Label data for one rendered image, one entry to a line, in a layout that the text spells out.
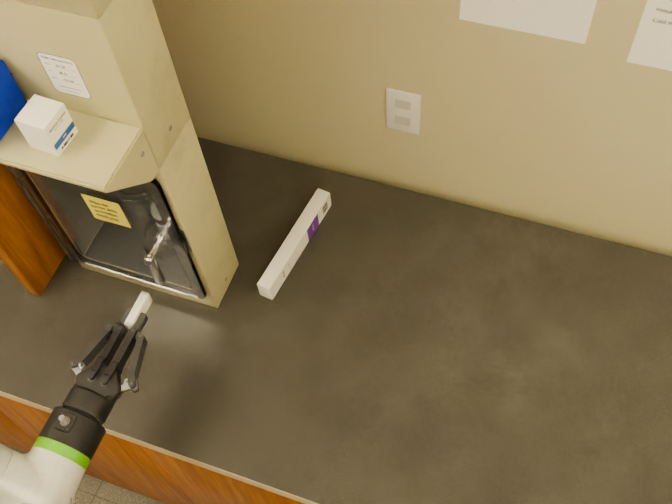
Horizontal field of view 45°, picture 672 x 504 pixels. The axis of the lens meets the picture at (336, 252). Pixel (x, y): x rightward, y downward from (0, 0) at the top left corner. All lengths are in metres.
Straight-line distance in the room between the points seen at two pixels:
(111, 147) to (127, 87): 0.10
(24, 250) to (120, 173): 0.57
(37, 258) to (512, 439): 1.00
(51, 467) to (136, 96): 0.58
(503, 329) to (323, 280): 0.38
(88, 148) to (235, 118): 0.71
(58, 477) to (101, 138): 0.52
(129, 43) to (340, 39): 0.53
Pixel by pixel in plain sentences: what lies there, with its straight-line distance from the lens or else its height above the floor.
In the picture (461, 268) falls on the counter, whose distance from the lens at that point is 1.67.
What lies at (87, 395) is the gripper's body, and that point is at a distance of 1.38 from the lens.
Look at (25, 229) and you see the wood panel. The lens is 1.68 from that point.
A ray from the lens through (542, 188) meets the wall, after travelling 1.70.
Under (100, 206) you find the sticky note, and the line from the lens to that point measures 1.45.
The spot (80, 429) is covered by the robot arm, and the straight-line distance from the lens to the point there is 1.36.
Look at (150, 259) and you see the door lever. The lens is 1.43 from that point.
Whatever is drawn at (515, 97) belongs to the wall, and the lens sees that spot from 1.52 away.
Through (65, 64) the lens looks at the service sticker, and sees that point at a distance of 1.17.
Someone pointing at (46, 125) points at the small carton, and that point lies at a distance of 1.17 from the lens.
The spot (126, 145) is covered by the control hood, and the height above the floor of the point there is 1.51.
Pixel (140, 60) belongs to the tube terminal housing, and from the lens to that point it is 1.16.
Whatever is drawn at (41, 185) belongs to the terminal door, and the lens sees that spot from 1.50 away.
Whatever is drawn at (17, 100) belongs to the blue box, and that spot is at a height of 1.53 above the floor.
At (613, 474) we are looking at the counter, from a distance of 1.55.
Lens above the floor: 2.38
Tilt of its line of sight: 59 degrees down
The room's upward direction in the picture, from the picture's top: 7 degrees counter-clockwise
